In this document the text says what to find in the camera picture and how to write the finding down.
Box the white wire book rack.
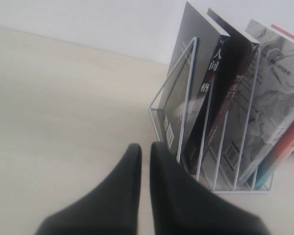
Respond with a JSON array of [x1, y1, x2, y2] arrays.
[[148, 36, 276, 195]]

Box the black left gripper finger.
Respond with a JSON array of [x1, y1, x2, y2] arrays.
[[36, 143, 142, 235]]

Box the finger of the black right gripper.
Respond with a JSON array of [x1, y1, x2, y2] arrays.
[[149, 142, 270, 235]]

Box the dark brown book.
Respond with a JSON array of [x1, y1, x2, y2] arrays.
[[200, 8, 261, 179]]

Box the grey white book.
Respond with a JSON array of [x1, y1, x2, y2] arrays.
[[237, 20, 294, 186]]

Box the black book white title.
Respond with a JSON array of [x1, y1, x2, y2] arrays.
[[159, 1, 231, 175]]

